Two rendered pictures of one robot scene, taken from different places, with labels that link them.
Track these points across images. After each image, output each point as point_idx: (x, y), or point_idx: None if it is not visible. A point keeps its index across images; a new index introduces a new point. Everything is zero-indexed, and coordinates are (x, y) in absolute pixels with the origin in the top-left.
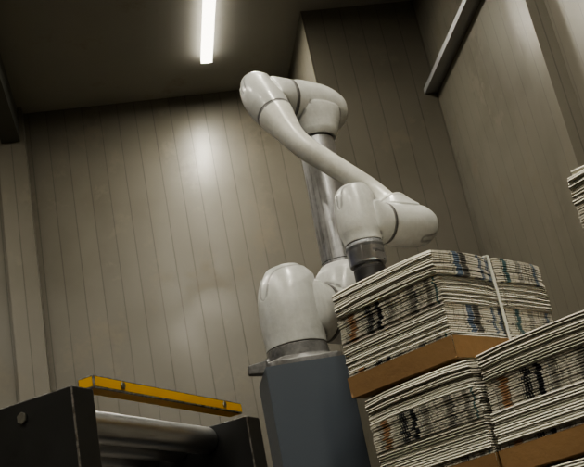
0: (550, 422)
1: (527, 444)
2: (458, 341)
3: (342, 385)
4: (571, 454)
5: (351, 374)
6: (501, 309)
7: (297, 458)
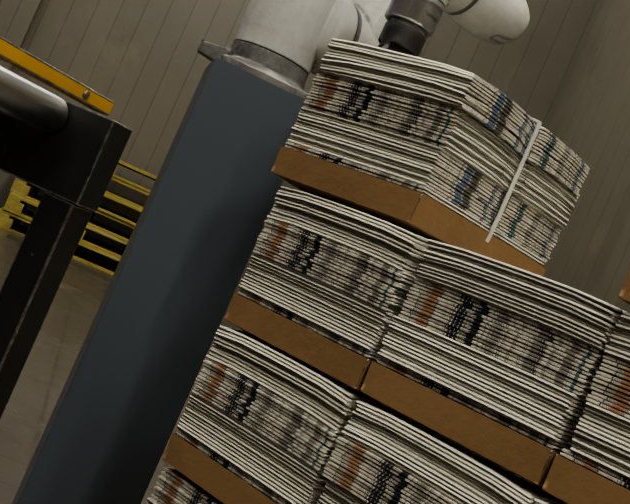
0: (448, 380)
1: (407, 381)
2: (424, 205)
3: (287, 136)
4: (442, 433)
5: (289, 145)
6: (506, 195)
7: (182, 180)
